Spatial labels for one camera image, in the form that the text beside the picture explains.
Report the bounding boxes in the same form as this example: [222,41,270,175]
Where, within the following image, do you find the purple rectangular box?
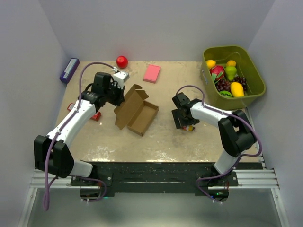
[60,58,80,84]

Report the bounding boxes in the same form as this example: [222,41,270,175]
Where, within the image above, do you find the yellow lemon left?
[206,60,216,70]

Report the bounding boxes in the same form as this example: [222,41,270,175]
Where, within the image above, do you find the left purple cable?
[42,61,119,211]

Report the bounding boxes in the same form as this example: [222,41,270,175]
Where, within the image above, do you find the olive green plastic bin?
[201,46,266,110]

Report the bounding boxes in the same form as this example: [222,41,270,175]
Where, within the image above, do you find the dark purple grapes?
[215,76,247,92]

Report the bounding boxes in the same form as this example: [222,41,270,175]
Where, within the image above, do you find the orange fruit right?
[226,60,237,67]

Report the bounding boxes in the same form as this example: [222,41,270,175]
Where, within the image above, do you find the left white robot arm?
[34,71,129,185]

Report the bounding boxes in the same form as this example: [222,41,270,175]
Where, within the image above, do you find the red rectangular box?
[67,103,102,121]

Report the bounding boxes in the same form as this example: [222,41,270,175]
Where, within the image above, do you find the red green dragon fruit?
[209,65,225,84]

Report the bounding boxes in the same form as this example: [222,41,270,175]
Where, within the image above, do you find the yellow mango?
[230,82,244,97]

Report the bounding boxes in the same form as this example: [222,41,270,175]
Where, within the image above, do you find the pink sticky note pad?
[143,64,161,83]

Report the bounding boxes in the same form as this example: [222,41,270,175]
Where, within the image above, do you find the red apple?
[116,55,128,69]

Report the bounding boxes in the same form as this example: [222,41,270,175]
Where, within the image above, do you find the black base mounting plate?
[71,162,239,197]

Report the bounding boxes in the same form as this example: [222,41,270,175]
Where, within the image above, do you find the green round toy fruit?
[219,90,233,98]

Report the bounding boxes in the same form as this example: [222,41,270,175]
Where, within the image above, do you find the green pear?
[225,66,237,81]

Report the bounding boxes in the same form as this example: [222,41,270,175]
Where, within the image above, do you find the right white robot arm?
[172,93,257,186]

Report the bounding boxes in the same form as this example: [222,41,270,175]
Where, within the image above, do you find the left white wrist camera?
[112,71,129,89]

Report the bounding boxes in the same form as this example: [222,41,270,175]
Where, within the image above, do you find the brown cardboard box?
[114,84,159,136]

